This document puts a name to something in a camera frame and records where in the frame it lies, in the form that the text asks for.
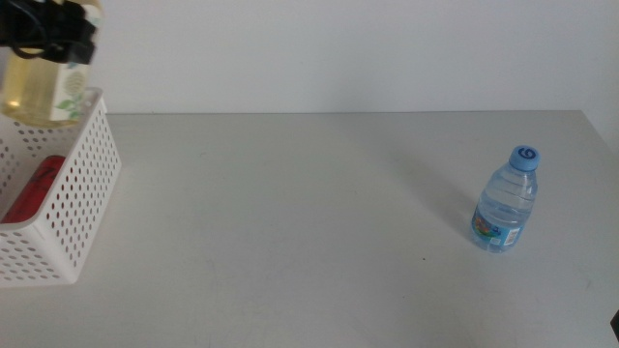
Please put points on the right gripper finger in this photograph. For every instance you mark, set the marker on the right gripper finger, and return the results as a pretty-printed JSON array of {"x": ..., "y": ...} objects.
[{"x": 616, "y": 326}]

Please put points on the yellow tea bottle white cap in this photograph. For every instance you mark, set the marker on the yellow tea bottle white cap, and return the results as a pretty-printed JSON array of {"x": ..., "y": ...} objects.
[{"x": 34, "y": 92}]

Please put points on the red cola can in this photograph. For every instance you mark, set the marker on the red cola can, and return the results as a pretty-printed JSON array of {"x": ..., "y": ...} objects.
[{"x": 34, "y": 193}]

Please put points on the white perforated plastic basket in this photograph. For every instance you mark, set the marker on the white perforated plastic basket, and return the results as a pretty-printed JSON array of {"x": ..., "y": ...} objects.
[{"x": 87, "y": 203}]

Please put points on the clear water bottle blue cap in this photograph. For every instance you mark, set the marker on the clear water bottle blue cap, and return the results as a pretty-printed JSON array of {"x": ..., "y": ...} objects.
[{"x": 505, "y": 203}]

